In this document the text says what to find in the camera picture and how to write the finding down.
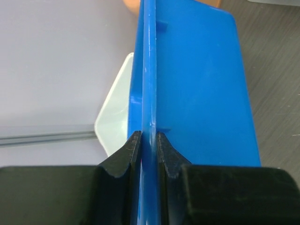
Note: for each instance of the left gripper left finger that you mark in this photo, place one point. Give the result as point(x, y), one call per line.
point(103, 194)

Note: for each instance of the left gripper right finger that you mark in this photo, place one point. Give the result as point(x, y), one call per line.
point(223, 195)

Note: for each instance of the white plastic tub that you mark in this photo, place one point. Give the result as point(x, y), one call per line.
point(111, 125)

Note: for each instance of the blue plastic tub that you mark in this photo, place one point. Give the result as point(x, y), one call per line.
point(188, 82)

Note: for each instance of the orange plastic bucket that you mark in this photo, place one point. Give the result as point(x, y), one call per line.
point(133, 5)

